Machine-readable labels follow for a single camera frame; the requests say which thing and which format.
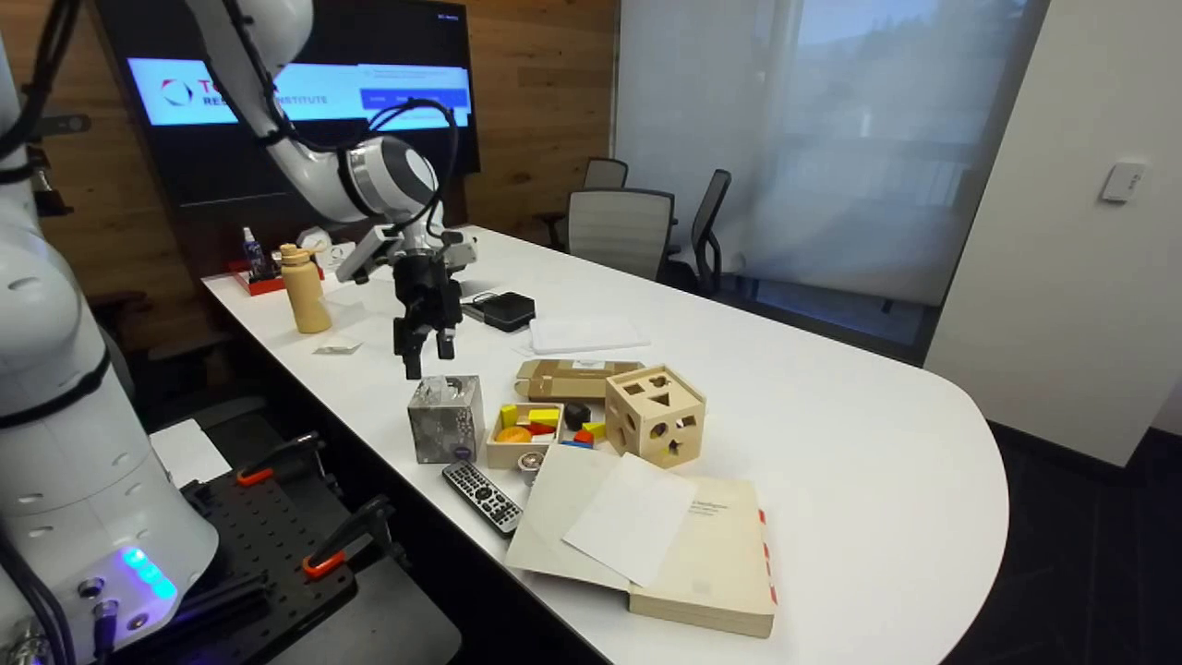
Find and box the red tray with small bottle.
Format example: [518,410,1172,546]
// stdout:
[236,224,287,299]

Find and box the flat black square device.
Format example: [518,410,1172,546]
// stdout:
[468,289,541,331]

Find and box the grey office chair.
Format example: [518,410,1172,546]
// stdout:
[580,156,630,197]
[560,183,681,280]

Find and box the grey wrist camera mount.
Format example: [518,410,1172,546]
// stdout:
[335,224,479,289]

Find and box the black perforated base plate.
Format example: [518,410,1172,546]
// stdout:
[122,474,413,665]

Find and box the flat cardboard box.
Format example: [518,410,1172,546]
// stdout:
[513,356,648,406]

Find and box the wooden shape sorter box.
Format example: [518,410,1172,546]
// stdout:
[603,361,710,474]

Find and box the black remote control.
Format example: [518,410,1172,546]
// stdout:
[441,458,527,538]

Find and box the white cup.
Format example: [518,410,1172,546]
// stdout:
[297,224,363,277]

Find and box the large wall monitor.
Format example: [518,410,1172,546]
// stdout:
[95,0,479,210]

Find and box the black clamp with orange handle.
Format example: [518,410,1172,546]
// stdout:
[232,429,332,491]
[300,495,398,582]

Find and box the dark mesh office chair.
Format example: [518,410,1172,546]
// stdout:
[670,165,735,294]

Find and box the small wooden tray with blocks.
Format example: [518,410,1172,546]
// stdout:
[479,399,612,474]

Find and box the grey marble cube box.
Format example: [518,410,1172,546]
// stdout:
[405,372,489,468]

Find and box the tan plastic bottle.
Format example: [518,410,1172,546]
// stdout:
[272,241,335,340]

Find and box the white wall light switch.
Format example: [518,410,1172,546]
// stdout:
[1098,159,1152,208]

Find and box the blue artificial intelligence textbook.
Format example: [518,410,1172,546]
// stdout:
[501,439,783,644]

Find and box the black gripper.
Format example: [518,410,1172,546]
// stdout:
[389,250,468,384]

